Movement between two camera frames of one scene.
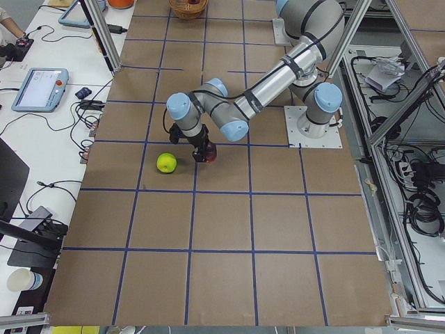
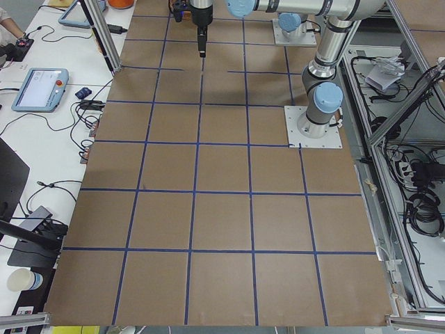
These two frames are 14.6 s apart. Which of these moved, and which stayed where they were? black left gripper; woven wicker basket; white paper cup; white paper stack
Moved: black left gripper
Stayed: white paper cup; woven wicker basket; white paper stack
